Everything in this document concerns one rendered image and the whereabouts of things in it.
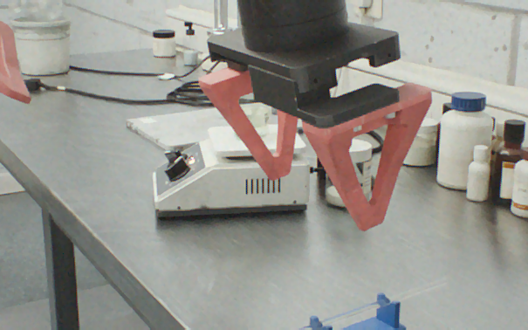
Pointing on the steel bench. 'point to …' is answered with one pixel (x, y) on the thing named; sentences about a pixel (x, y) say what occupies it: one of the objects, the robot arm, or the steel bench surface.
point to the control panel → (185, 175)
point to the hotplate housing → (236, 188)
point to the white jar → (164, 43)
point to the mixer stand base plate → (183, 127)
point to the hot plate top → (218, 138)
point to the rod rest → (387, 319)
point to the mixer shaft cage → (222, 19)
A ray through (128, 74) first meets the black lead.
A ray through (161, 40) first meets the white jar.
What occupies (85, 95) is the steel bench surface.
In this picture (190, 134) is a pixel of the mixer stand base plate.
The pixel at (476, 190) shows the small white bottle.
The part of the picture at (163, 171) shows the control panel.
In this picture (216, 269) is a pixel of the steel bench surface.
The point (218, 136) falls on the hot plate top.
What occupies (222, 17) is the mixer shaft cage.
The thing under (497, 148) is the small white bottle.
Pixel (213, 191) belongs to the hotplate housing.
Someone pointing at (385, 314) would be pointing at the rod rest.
